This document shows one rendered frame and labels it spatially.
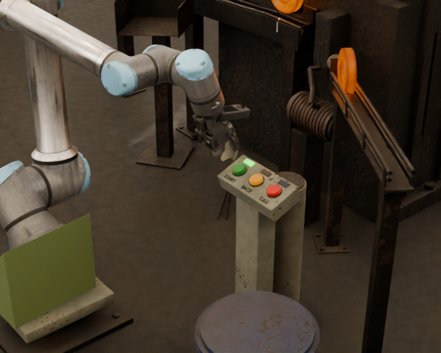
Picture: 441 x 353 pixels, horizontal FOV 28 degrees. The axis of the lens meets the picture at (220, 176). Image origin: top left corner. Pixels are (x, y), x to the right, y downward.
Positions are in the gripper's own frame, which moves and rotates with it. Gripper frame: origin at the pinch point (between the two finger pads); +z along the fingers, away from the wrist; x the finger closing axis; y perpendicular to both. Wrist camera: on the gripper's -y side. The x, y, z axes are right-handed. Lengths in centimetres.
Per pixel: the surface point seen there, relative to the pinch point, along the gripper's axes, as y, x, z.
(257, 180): 0.1, 8.6, 5.6
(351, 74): -54, -7, 12
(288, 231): -4.2, 8.4, 32.3
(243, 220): 7.6, 6.2, 17.5
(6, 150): 24, -154, 62
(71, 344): 64, -25, 45
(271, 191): 0.8, 15.2, 5.6
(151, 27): -42, -107, 22
